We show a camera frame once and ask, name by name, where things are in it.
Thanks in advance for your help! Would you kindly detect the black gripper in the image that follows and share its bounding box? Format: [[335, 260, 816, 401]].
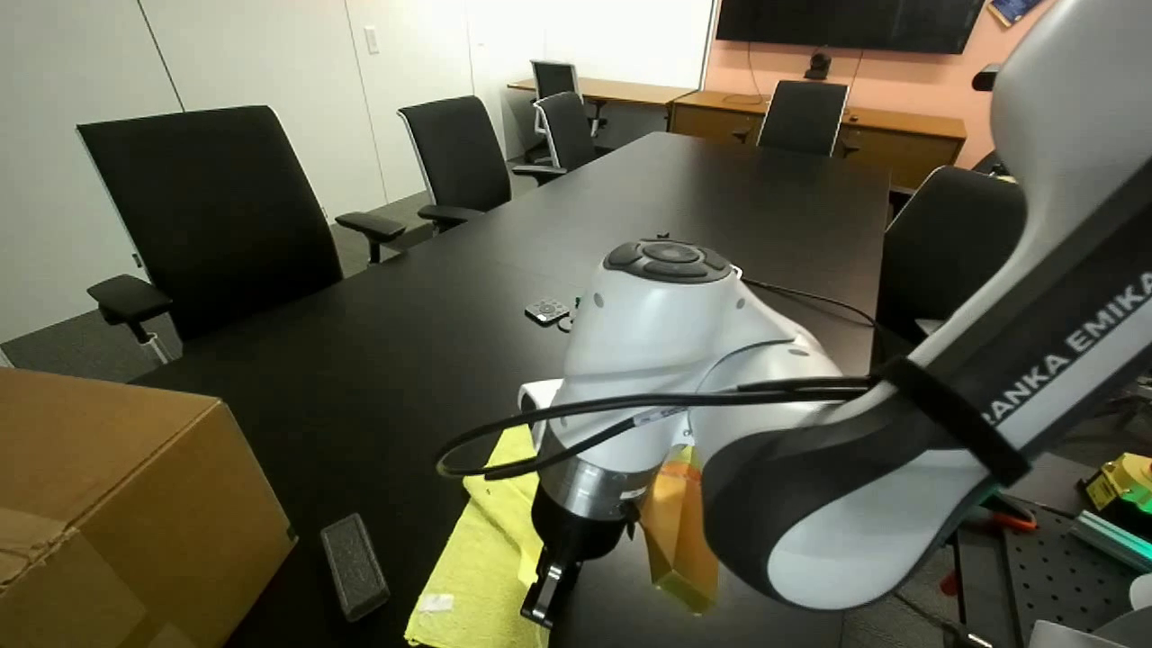
[[520, 483, 630, 632]]

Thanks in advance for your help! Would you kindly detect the yellow cloth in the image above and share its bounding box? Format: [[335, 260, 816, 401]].
[[405, 424, 551, 648]]

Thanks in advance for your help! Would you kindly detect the yellow wrist tag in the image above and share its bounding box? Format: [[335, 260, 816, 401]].
[[636, 438, 729, 615]]

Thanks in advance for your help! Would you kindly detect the black rectangular eraser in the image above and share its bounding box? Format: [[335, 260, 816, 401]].
[[318, 512, 393, 626]]

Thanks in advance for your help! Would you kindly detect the small black adapter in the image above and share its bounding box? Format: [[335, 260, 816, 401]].
[[523, 299, 574, 333]]

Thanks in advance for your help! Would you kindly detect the brown cardboard box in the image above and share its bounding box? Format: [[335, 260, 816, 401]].
[[0, 369, 300, 648]]

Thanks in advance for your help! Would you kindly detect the black office chair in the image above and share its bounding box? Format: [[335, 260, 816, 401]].
[[880, 162, 1029, 364], [397, 89, 520, 236], [73, 100, 409, 369], [513, 87, 613, 188], [531, 56, 582, 100], [751, 76, 853, 159]]

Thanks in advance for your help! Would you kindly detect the light wooden desk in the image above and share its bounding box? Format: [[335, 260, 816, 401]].
[[505, 76, 696, 137]]

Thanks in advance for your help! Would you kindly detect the teal green object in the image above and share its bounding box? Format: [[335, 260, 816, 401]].
[[1069, 509, 1152, 573]]

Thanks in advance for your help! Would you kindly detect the yellow green box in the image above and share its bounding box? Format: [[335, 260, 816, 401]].
[[1081, 450, 1152, 521]]

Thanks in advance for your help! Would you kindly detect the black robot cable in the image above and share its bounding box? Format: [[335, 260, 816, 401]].
[[431, 372, 898, 483]]

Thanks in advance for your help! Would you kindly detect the black tablet power cable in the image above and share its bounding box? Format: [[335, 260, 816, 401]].
[[747, 280, 880, 336]]

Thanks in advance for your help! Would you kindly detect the red handled tool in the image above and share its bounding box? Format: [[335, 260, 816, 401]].
[[957, 497, 1045, 539]]

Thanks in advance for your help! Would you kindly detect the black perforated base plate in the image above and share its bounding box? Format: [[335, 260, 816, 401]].
[[948, 454, 1152, 648]]

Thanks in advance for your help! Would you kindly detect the black wall television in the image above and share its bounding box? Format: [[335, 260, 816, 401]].
[[713, 0, 991, 56]]

